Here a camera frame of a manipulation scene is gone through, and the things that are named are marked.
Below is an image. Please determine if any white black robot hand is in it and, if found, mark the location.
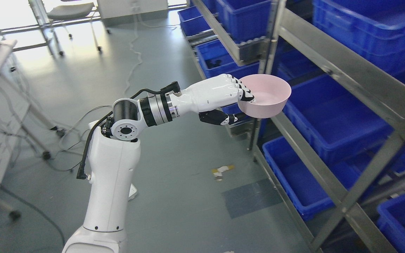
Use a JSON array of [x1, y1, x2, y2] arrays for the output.
[[169, 74, 255, 125]]

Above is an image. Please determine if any pink plastic bowl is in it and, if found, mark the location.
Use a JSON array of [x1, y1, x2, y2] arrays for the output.
[[238, 74, 291, 119]]

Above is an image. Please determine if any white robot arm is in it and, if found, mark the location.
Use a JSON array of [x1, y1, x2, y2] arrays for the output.
[[63, 93, 179, 253]]

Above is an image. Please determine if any steel shelf rack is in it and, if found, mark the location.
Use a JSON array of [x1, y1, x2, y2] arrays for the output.
[[192, 0, 405, 253]]

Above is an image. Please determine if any yellow floor debris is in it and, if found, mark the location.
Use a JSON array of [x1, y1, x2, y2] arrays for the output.
[[211, 164, 235, 181]]

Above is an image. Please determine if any office chair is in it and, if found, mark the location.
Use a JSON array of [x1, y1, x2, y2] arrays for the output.
[[28, 0, 103, 57]]

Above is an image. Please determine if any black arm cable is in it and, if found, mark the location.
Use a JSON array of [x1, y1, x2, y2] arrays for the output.
[[77, 82, 181, 180]]

